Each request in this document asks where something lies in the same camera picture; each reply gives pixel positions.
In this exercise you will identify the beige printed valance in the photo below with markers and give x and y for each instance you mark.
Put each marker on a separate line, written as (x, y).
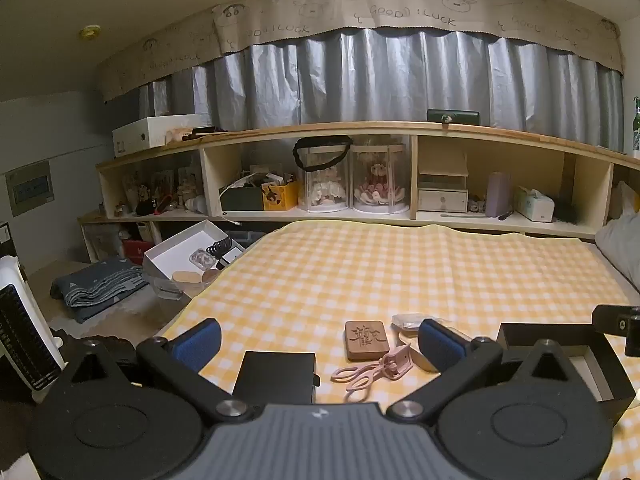
(400, 2)

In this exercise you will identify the white mini drawer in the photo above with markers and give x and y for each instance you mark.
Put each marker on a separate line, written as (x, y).
(442, 195)

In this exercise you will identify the silver curtain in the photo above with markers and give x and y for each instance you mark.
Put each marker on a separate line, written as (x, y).
(380, 80)

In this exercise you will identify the ceiling fixture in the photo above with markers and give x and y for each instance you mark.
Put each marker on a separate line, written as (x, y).
(88, 32)

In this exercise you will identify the white flat box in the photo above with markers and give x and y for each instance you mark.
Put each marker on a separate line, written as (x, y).
(150, 135)

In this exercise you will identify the white heater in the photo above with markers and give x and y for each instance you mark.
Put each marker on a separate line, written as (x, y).
(25, 330)

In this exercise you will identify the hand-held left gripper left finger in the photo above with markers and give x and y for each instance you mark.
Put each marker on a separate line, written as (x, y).
(200, 344)

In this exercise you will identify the clear plastic case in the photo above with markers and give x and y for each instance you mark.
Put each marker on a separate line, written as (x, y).
(407, 321)

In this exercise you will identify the pink scissors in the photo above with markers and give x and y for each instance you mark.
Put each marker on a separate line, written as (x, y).
(395, 362)

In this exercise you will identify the carved wooden block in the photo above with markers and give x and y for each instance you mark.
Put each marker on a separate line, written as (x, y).
(366, 341)

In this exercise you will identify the yellow box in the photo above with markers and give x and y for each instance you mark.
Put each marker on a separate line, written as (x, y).
(280, 196)

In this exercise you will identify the dark green case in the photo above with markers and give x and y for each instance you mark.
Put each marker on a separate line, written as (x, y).
(452, 116)

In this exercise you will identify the clear doll display case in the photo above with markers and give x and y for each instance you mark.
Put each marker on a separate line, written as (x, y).
(377, 177)

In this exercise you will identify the red box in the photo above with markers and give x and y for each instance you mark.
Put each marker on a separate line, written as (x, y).
(136, 252)

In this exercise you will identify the dark green box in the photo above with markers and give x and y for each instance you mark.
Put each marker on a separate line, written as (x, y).
(240, 199)

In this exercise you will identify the purple container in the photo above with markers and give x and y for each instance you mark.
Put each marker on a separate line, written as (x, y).
(499, 192)

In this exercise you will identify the wall panel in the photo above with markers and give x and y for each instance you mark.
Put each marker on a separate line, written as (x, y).
(30, 189)

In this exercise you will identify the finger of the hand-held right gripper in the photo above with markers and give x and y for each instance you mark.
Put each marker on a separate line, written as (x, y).
(615, 319)

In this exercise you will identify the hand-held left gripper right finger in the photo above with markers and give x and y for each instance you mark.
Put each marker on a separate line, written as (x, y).
(440, 344)

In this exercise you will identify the small black box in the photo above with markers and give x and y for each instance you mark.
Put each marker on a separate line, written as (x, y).
(274, 377)

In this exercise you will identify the grey pillow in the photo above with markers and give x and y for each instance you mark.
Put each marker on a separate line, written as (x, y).
(620, 240)

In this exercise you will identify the wooden shelf unit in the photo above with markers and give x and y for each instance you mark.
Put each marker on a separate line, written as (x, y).
(350, 132)

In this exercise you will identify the folded grey mat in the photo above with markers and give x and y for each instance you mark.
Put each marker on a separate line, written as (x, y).
(100, 285)

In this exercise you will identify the tissue box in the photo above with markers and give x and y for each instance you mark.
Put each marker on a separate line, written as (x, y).
(534, 205)

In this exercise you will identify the white open box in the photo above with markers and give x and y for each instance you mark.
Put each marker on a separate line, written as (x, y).
(167, 255)

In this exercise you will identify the green glass bottle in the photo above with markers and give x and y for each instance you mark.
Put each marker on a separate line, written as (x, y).
(636, 125)

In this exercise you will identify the tan oval case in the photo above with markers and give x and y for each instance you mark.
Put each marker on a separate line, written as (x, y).
(186, 277)

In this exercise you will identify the yellow checked blanket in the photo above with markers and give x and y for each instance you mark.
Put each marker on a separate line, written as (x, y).
(350, 270)

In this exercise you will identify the beige oval case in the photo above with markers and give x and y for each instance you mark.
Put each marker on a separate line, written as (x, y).
(420, 361)

